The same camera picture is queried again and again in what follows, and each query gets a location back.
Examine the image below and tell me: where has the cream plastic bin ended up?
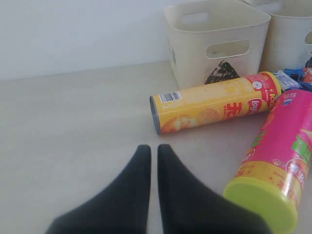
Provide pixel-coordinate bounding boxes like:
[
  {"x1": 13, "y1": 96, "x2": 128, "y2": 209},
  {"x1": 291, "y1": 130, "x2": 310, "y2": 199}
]
[
  {"x1": 164, "y1": 0, "x2": 271, "y2": 89},
  {"x1": 244, "y1": 0, "x2": 312, "y2": 72}
]

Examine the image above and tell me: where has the left cream plastic bin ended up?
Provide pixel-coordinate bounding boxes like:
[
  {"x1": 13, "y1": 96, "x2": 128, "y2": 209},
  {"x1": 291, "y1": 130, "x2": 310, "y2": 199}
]
[{"x1": 164, "y1": 0, "x2": 271, "y2": 89}]

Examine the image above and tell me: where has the blue noodle packet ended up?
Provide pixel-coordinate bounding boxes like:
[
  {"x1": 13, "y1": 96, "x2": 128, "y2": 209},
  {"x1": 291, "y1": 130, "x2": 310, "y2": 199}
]
[{"x1": 284, "y1": 67, "x2": 312, "y2": 92}]

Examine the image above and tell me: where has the yellow chips can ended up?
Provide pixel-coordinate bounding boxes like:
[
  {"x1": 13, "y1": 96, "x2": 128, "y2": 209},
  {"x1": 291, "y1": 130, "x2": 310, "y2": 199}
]
[{"x1": 150, "y1": 72, "x2": 281, "y2": 134}]

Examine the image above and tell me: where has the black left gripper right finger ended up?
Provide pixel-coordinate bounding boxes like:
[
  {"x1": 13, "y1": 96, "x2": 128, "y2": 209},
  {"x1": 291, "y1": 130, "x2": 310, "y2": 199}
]
[{"x1": 157, "y1": 144, "x2": 270, "y2": 234}]

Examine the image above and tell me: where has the blue white milk carton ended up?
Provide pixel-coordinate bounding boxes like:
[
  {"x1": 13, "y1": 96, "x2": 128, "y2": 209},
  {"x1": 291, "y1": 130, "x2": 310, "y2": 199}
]
[{"x1": 272, "y1": 70, "x2": 303, "y2": 92}]

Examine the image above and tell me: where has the pink chips can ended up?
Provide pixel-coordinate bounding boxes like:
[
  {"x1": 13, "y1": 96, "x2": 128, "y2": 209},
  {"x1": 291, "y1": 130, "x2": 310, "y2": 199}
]
[{"x1": 223, "y1": 90, "x2": 312, "y2": 234}]

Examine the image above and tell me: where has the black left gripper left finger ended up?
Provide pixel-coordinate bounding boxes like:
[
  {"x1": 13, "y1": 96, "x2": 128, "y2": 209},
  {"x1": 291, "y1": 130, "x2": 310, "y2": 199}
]
[{"x1": 46, "y1": 145, "x2": 151, "y2": 234}]

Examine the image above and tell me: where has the middle cream plastic bin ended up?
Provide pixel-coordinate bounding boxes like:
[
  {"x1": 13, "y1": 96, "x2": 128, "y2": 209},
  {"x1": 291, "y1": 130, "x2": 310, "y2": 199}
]
[{"x1": 244, "y1": 0, "x2": 312, "y2": 72}]

